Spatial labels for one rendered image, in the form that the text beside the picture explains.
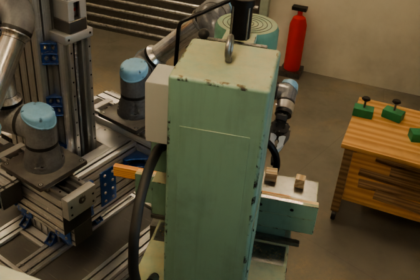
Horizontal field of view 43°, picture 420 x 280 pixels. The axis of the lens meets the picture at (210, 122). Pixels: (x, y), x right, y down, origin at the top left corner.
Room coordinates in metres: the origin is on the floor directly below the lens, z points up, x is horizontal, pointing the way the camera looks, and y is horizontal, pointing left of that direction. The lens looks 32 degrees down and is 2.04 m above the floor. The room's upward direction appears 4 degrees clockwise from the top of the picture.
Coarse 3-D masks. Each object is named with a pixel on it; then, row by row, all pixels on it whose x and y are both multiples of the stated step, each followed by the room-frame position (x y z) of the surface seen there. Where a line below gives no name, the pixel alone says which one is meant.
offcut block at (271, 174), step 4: (268, 168) 1.51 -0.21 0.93; (272, 168) 1.51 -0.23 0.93; (276, 168) 1.51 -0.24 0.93; (268, 172) 1.49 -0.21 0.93; (272, 172) 1.49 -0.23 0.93; (276, 172) 1.49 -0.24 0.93; (268, 176) 1.48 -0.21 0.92; (272, 176) 1.48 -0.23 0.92; (276, 176) 1.48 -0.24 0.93; (268, 180) 1.48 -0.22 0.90; (272, 180) 1.48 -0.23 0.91
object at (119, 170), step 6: (114, 168) 1.45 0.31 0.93; (120, 168) 1.44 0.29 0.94; (126, 168) 1.44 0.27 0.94; (132, 168) 1.45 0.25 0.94; (138, 168) 1.45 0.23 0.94; (114, 174) 1.45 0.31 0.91; (120, 174) 1.45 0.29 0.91; (126, 174) 1.44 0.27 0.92; (132, 174) 1.44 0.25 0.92; (270, 192) 1.37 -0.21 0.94
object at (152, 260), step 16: (160, 224) 1.33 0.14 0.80; (160, 240) 1.26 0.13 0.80; (256, 240) 1.29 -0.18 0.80; (144, 256) 1.19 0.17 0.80; (160, 256) 1.19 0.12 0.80; (256, 256) 1.22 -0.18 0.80; (272, 256) 1.23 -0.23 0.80; (144, 272) 1.12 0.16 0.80; (160, 272) 1.13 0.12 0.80; (256, 272) 1.15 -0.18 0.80; (272, 272) 1.16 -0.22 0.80
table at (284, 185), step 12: (264, 180) 1.49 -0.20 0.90; (276, 180) 1.49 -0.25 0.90; (288, 180) 1.50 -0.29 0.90; (276, 192) 1.42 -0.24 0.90; (288, 192) 1.43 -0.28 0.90; (300, 192) 1.43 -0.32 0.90; (312, 192) 1.44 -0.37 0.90; (264, 216) 1.32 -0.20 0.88; (276, 216) 1.32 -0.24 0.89; (288, 216) 1.31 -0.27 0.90; (288, 228) 1.31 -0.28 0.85; (300, 228) 1.30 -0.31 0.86; (312, 228) 1.29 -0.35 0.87
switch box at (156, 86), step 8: (160, 64) 1.14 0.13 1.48; (152, 72) 1.10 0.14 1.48; (160, 72) 1.10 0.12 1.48; (168, 72) 1.10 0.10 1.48; (152, 80) 1.06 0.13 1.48; (160, 80) 1.06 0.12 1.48; (168, 80) 1.07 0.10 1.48; (152, 88) 1.05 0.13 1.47; (160, 88) 1.05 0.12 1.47; (152, 96) 1.05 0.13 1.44; (160, 96) 1.05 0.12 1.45; (152, 104) 1.05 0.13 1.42; (160, 104) 1.05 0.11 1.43; (152, 112) 1.05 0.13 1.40; (160, 112) 1.05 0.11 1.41; (152, 120) 1.05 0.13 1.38; (160, 120) 1.05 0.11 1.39; (152, 128) 1.05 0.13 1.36; (160, 128) 1.05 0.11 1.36; (152, 136) 1.05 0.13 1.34; (160, 136) 1.05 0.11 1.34
